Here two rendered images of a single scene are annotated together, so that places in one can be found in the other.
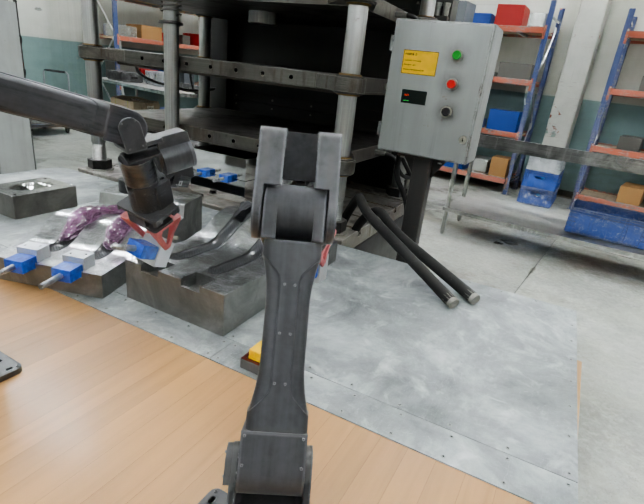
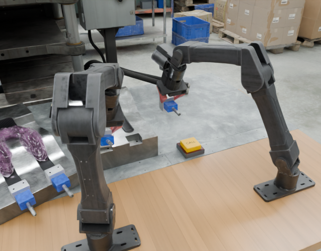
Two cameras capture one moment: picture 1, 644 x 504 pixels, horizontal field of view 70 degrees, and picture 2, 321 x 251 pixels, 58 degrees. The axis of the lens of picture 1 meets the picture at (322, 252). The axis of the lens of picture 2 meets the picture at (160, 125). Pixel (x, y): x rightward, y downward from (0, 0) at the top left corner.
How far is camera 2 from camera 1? 85 cm
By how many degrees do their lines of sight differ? 44
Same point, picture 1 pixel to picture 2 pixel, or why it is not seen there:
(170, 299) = (123, 157)
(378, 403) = (231, 136)
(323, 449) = (245, 157)
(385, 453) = (255, 146)
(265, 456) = (293, 152)
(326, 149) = (261, 48)
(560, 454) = not seen: hidden behind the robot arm
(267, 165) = (257, 62)
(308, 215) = (270, 74)
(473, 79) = not seen: outside the picture
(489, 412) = (250, 118)
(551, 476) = not seen: hidden behind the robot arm
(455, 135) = (127, 11)
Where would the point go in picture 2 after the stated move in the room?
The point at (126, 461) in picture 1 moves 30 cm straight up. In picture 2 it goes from (224, 205) to (236, 121)
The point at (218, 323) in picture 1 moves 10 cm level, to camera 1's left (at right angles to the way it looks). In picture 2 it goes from (155, 151) to (135, 164)
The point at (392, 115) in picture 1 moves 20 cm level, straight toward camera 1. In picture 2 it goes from (89, 8) to (110, 13)
